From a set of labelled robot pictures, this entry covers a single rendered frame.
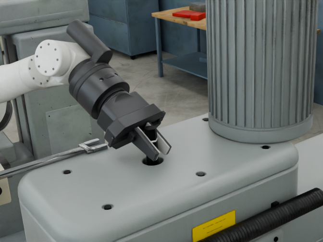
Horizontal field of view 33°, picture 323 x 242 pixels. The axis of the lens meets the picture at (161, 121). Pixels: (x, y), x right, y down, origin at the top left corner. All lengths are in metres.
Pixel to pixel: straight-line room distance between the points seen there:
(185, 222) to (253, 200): 0.14
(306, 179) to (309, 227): 0.10
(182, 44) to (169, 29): 0.38
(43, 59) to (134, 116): 0.20
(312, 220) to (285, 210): 0.17
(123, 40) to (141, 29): 0.34
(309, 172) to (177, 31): 7.29
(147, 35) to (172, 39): 0.40
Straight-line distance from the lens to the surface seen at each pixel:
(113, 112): 0.92
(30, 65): 1.07
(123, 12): 8.32
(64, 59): 0.98
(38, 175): 0.95
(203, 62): 7.30
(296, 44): 0.97
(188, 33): 8.17
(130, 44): 8.33
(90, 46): 0.99
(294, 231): 1.11
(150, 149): 0.91
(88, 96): 0.96
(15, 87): 1.10
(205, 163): 0.94
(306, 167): 1.21
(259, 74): 0.96
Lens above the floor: 2.32
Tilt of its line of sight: 22 degrees down
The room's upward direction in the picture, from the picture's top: 4 degrees counter-clockwise
